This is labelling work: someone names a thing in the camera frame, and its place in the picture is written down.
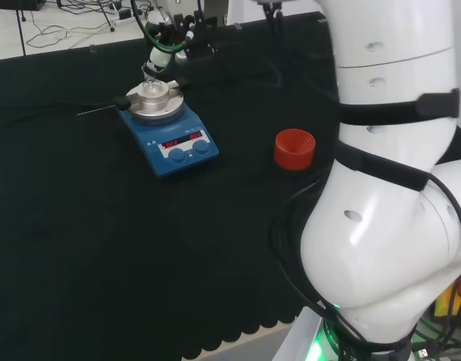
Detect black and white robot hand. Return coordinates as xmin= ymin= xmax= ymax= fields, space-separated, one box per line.
xmin=139 ymin=7 xmax=218 ymax=76

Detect heater with blue base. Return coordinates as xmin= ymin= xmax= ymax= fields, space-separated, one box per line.
xmin=114 ymin=78 xmax=221 ymax=181

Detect clear round-bottom glass flask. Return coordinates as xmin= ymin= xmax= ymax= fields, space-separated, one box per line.
xmin=141 ymin=76 xmax=164 ymax=97

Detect black tripod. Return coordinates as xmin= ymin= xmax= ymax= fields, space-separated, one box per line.
xmin=96 ymin=0 xmax=117 ymax=33

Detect thin metal probe rod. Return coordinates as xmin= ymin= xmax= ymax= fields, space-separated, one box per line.
xmin=76 ymin=106 xmax=117 ymax=117

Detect red ribbed plastic cup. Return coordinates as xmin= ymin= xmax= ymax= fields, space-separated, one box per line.
xmin=273 ymin=128 xmax=317 ymax=172

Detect black table cloth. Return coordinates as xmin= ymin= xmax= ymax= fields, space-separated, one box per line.
xmin=0 ymin=11 xmax=342 ymax=361

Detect green cable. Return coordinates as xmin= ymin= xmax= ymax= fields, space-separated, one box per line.
xmin=130 ymin=0 xmax=196 ymax=53

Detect loose floor cables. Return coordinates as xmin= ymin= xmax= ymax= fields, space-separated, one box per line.
xmin=21 ymin=0 xmax=122 ymax=50

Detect black cable bundle on arm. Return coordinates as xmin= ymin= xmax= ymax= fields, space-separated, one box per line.
xmin=269 ymin=175 xmax=370 ymax=349

